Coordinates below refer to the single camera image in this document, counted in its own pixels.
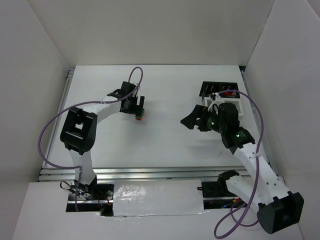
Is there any white two-slot container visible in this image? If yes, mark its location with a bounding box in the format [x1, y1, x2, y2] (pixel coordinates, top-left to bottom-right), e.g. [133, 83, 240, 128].
[203, 96, 245, 118]

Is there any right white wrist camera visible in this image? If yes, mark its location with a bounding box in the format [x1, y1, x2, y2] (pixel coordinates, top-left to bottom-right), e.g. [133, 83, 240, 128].
[204, 92, 225, 112]

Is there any red curved lego brick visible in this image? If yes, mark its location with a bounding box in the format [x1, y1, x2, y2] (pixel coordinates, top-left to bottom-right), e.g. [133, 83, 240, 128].
[224, 91, 237, 98]

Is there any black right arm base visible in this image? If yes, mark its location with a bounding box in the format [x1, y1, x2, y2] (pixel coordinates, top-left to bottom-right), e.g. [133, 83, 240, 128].
[197, 181, 244, 210]

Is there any black two-slot container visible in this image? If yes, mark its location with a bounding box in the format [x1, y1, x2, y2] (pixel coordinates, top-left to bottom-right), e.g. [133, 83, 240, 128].
[199, 81, 240, 99]

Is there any long green lego brick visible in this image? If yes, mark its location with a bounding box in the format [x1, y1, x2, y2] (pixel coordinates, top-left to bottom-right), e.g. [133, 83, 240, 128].
[135, 108, 145, 116]

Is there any white foil cover panel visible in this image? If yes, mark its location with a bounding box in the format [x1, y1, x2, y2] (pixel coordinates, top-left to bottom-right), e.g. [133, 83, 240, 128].
[112, 179, 205, 217]

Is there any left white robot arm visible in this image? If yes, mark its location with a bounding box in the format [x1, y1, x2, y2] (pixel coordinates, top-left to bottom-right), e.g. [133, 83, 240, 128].
[60, 81, 145, 197]

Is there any long red lego plate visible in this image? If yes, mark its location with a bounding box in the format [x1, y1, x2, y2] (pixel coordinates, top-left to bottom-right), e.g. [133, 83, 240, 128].
[135, 114, 144, 121]

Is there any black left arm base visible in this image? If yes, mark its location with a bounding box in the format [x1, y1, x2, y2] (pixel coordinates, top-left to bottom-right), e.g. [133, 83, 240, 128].
[59, 181, 115, 217]

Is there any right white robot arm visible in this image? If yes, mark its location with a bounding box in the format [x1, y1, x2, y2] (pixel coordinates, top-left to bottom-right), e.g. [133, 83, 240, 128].
[180, 102, 304, 234]

